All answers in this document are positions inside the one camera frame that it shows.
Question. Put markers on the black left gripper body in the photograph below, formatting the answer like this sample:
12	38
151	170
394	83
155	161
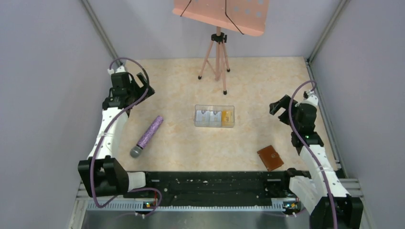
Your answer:
132	83

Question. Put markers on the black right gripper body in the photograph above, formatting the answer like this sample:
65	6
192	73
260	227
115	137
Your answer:
296	109

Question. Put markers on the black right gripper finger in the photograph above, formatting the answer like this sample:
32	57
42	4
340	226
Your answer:
284	117
282	103

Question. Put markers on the brown leather card holder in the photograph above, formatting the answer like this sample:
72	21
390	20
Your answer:
270	158

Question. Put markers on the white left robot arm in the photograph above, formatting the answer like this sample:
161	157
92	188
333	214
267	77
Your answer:
101	173

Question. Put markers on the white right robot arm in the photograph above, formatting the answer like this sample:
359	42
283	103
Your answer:
322	194

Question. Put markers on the gold VIP card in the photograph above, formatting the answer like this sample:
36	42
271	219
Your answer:
227	117

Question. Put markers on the silver vip card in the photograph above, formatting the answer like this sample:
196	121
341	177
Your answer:
202	116
215	116

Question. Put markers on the clear plastic card box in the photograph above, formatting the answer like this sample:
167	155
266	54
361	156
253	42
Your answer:
213	108

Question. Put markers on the purple glitter microphone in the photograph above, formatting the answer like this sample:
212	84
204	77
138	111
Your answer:
146	137

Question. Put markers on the pink music stand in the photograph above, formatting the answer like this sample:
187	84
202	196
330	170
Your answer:
247	17

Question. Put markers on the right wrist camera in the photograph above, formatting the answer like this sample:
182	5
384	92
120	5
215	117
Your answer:
310	98

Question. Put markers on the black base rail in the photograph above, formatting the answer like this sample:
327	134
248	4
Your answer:
218	189

